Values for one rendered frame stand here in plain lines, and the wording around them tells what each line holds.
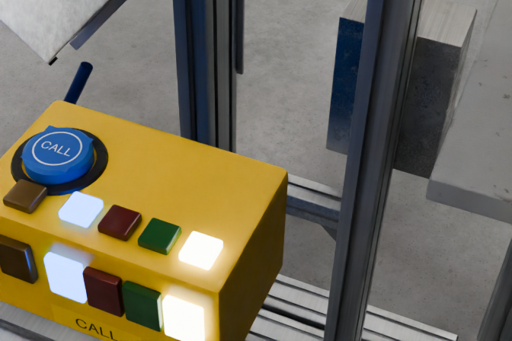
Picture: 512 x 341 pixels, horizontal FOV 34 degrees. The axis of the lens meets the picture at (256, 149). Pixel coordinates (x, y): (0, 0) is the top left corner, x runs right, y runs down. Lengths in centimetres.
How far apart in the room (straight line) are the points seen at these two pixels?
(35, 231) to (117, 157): 7
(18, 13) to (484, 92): 47
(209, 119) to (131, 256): 65
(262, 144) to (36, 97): 61
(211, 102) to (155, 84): 119
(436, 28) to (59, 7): 45
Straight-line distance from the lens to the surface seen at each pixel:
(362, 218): 110
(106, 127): 52
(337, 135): 114
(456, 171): 81
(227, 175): 48
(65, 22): 82
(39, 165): 49
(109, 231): 45
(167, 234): 44
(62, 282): 48
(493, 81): 93
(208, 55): 102
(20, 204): 47
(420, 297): 180
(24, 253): 48
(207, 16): 99
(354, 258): 116
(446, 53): 101
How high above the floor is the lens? 141
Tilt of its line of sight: 43 degrees down
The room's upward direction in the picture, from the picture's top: 2 degrees clockwise
